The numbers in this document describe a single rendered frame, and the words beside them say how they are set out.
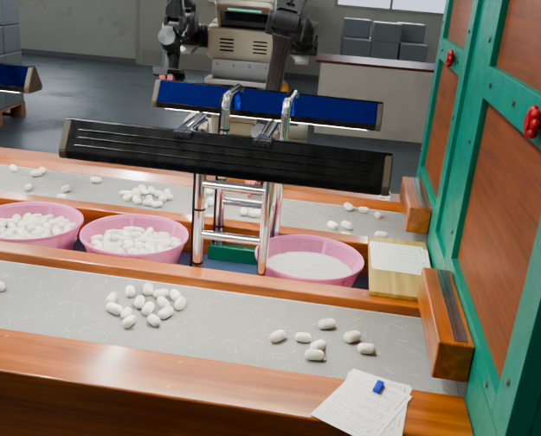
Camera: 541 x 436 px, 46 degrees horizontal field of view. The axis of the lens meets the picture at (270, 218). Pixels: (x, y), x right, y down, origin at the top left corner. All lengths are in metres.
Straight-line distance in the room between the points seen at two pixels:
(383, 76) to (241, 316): 5.21
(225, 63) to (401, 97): 4.15
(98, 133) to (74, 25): 9.55
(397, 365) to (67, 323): 0.63
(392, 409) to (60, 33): 10.12
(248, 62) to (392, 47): 5.98
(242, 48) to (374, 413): 1.66
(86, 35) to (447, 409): 9.97
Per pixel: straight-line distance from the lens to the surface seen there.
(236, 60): 2.41
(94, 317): 1.30
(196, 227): 1.42
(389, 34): 8.29
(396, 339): 1.30
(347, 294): 1.39
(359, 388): 1.09
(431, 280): 1.29
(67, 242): 1.66
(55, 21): 10.88
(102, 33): 10.63
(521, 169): 1.00
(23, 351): 1.17
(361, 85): 6.36
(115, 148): 1.22
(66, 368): 1.12
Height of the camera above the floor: 1.38
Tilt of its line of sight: 20 degrees down
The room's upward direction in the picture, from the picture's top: 5 degrees clockwise
